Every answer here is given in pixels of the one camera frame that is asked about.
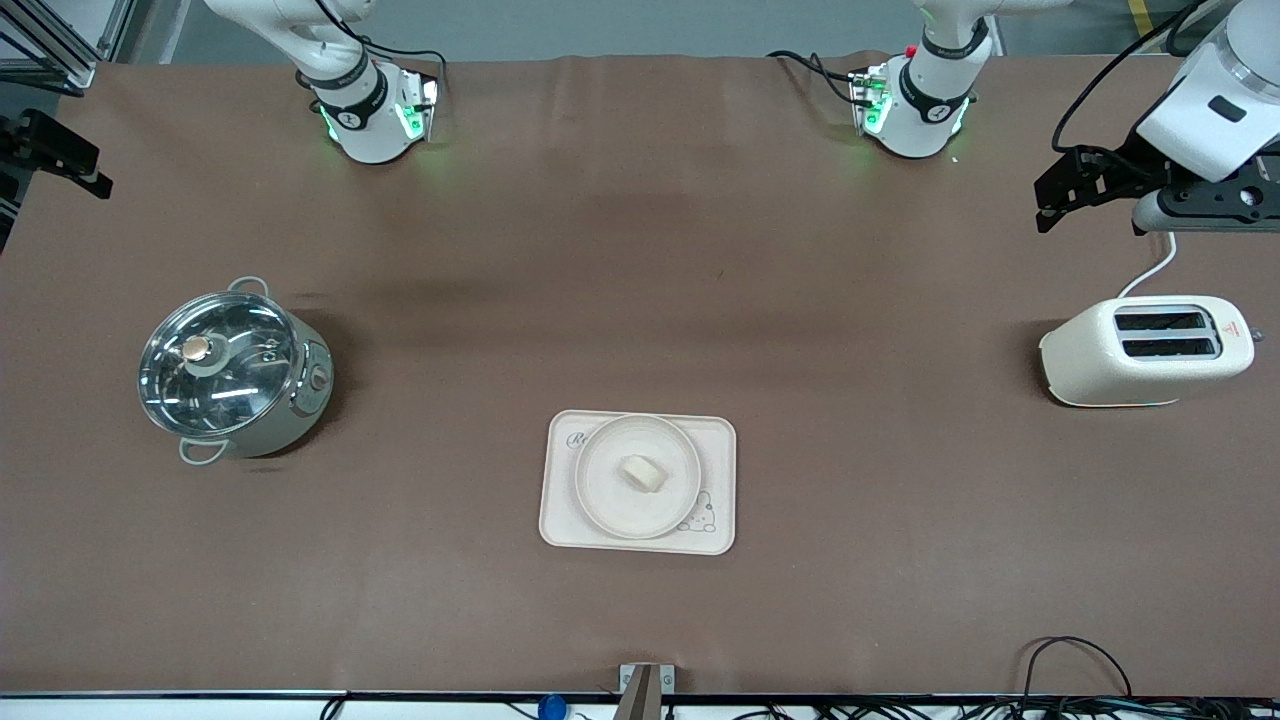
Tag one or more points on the cream rectangular tray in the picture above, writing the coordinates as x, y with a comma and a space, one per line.
560, 500

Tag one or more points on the aluminium frame profile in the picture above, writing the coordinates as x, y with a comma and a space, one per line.
60, 40

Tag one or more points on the brown table cover cloth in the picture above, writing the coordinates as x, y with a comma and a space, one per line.
640, 250

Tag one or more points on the blue round cap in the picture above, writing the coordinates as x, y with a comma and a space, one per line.
551, 708

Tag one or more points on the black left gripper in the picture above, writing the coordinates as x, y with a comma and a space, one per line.
1128, 170

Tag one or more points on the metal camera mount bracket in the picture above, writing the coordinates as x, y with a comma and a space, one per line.
645, 690

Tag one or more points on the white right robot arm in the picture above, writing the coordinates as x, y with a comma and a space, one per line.
345, 95

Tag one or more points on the glass pot lid with knob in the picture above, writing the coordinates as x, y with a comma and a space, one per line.
215, 360

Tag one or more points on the cream round plate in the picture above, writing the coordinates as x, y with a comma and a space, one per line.
610, 500

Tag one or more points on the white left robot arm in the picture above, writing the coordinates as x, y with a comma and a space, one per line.
925, 95

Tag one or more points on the pale steamed bun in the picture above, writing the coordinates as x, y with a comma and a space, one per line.
643, 473

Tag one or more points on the cream two-slot toaster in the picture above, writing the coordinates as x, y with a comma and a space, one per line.
1120, 375

